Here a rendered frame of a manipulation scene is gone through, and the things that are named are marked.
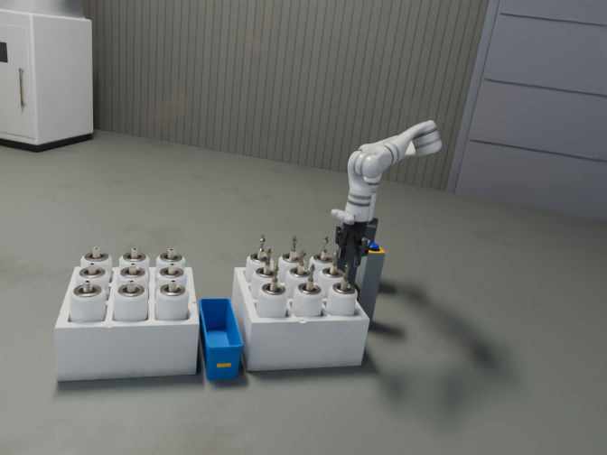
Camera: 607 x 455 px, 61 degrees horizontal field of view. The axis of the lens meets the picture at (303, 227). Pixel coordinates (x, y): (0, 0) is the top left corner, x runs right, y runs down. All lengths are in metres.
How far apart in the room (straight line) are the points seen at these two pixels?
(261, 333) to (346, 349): 0.30
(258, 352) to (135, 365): 0.37
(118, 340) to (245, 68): 3.20
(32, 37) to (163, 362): 2.87
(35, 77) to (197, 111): 1.30
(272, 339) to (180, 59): 3.38
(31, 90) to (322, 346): 3.00
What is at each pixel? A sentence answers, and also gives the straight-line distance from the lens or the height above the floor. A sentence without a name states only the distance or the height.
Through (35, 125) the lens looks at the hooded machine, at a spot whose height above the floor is 0.21.
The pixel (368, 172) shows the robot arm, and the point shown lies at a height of 0.66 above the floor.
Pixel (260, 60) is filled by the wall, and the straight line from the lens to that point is 4.40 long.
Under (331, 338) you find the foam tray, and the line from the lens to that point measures 1.69.
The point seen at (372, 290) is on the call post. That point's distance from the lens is 1.94.
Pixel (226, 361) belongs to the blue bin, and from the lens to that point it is 1.62.
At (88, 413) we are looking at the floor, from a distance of 1.56.
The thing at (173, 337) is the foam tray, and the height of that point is 0.14.
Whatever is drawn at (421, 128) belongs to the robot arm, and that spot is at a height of 0.78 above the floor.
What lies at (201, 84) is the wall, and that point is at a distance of 4.59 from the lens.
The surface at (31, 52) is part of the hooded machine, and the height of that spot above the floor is 0.69.
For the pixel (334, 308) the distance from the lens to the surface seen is 1.69.
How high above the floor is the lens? 1.00
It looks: 20 degrees down
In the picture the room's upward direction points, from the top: 8 degrees clockwise
